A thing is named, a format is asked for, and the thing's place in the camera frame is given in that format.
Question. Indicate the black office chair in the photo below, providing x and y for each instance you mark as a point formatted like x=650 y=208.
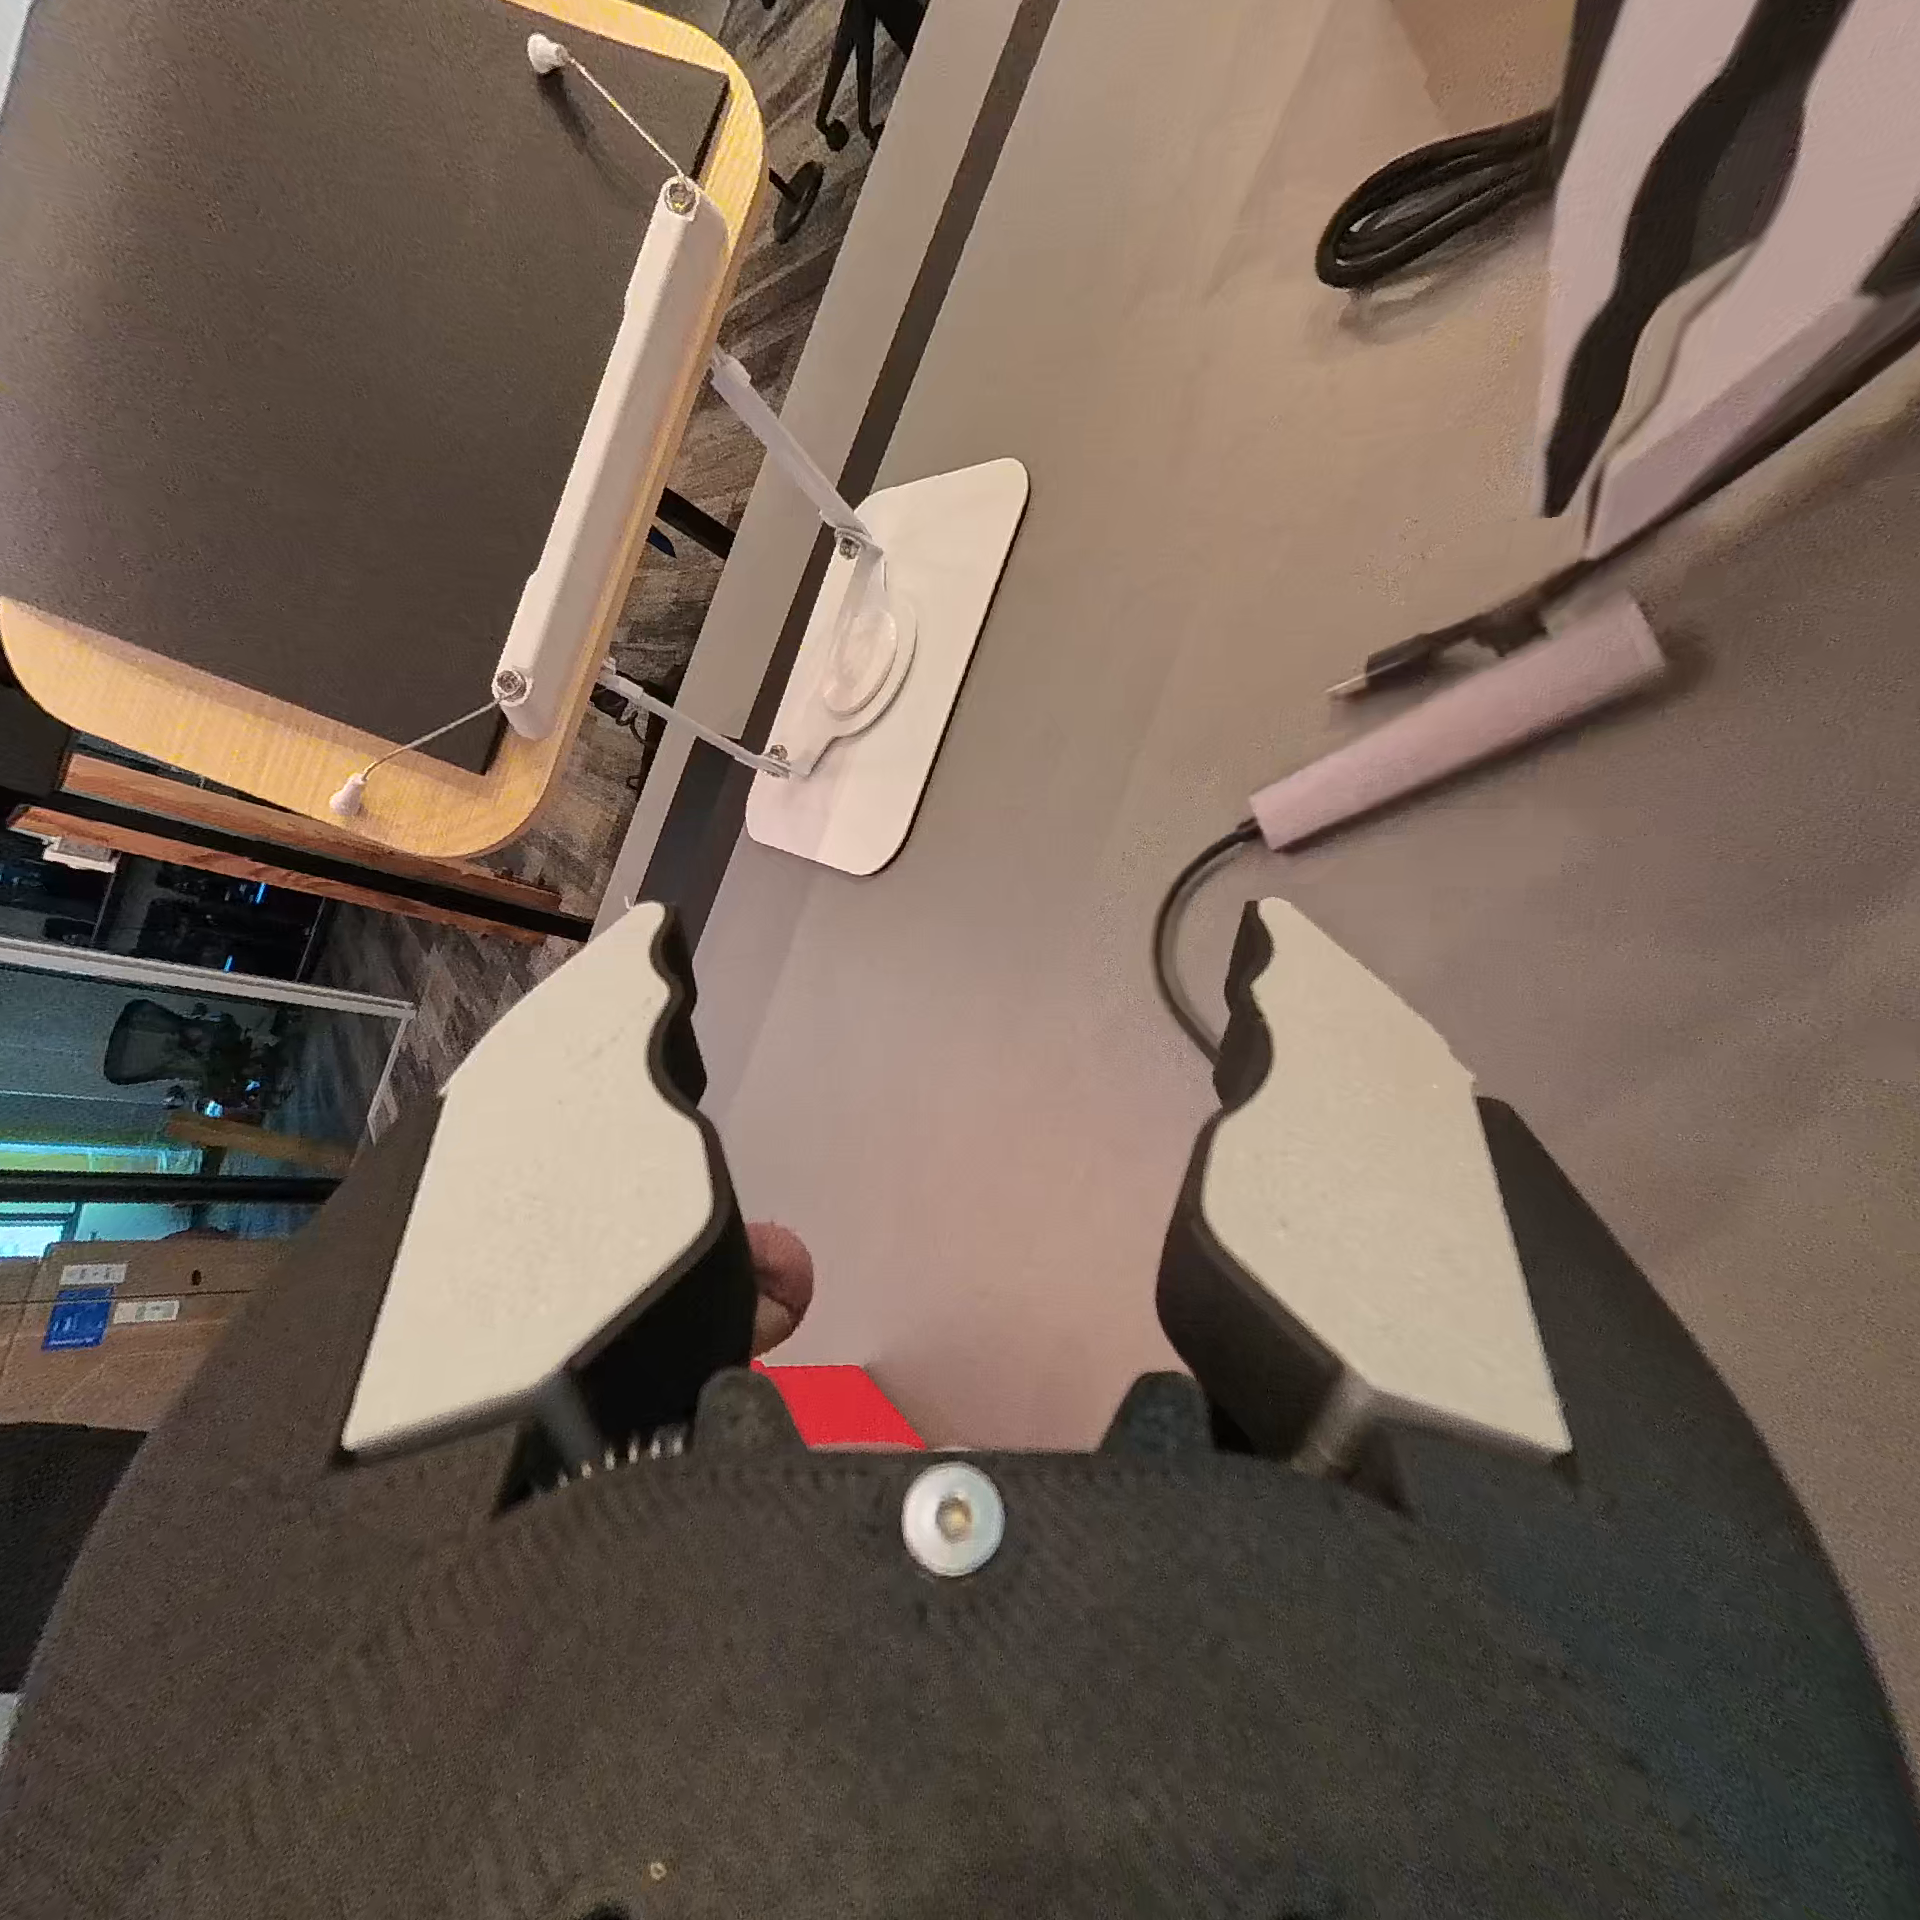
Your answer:
x=175 y=1044

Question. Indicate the grey usb hub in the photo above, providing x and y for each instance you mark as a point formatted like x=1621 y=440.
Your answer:
x=1441 y=730

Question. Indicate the red plastic bin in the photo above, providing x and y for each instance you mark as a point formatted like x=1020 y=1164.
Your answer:
x=840 y=1404

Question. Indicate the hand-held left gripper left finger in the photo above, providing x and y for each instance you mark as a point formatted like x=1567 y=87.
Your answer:
x=540 y=1230

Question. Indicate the white tablet stand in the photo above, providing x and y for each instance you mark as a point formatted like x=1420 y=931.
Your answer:
x=301 y=360

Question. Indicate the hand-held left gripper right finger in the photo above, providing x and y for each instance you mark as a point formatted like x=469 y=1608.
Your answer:
x=1365 y=1230

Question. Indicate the wooden topped desk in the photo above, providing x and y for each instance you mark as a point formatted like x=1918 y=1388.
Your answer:
x=301 y=856

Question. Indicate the cardboard box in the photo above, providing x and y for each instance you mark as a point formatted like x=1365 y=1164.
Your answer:
x=150 y=1353

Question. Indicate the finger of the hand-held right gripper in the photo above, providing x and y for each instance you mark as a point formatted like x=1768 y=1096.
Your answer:
x=1828 y=272
x=1604 y=182

